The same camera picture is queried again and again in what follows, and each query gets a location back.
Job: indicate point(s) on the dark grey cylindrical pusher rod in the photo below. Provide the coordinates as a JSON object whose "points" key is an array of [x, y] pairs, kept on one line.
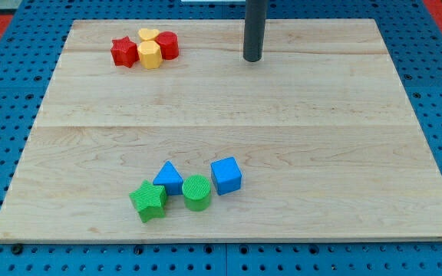
{"points": [[254, 29]]}

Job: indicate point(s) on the red star block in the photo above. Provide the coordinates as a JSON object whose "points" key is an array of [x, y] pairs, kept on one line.
{"points": [[124, 52]]}

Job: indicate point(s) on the yellow heart block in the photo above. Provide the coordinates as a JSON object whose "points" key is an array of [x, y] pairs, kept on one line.
{"points": [[147, 34]]}

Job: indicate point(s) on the light wooden board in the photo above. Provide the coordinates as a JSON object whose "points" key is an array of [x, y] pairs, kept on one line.
{"points": [[322, 129]]}

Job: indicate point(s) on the blue cube block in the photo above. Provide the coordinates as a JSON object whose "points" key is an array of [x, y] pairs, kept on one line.
{"points": [[226, 175]]}

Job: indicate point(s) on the green star block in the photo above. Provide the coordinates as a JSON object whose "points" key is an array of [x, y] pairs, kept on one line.
{"points": [[149, 201]]}

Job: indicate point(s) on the green cylinder block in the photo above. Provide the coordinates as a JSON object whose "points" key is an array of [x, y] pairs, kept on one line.
{"points": [[196, 191]]}

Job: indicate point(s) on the blue triangle block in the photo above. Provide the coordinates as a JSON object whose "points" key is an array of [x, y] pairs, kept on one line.
{"points": [[170, 179]]}

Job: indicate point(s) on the yellow hexagon block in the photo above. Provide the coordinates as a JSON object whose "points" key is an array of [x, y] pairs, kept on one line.
{"points": [[150, 54]]}

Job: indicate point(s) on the red cylinder block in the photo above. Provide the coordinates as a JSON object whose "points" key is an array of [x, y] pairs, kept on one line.
{"points": [[168, 42]]}

